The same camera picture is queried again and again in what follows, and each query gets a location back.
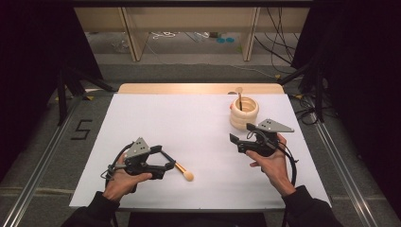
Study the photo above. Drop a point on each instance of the thin black makeup brush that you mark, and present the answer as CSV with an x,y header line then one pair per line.
x,y
240,99

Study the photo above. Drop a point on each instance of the person's right hand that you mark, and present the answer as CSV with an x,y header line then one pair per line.
x,y
275,167

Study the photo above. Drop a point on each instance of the makeup brush with fluffy head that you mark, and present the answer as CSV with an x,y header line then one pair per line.
x,y
188,175

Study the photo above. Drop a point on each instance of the white table mat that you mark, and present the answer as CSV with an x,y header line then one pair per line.
x,y
189,126

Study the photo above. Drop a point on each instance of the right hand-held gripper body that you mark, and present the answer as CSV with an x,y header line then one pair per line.
x,y
272,126

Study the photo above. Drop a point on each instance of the black stool seat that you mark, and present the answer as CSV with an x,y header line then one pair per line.
x,y
195,220

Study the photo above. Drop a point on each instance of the person's left hand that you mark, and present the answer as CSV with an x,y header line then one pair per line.
x,y
121,184

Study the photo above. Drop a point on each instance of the metal floor rail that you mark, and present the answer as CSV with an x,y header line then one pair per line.
x,y
34,179
346,176

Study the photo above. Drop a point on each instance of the cream ringed brush holder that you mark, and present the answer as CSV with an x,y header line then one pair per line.
x,y
242,118

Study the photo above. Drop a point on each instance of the blue round discs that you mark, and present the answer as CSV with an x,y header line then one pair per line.
x,y
225,40

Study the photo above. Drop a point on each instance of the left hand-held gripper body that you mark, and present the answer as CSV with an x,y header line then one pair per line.
x,y
137,149

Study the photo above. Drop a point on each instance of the light wooden shelf unit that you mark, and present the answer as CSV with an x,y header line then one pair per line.
x,y
189,19

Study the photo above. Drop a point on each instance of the black tripod stand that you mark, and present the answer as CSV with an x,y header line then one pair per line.
x,y
63,94
318,91

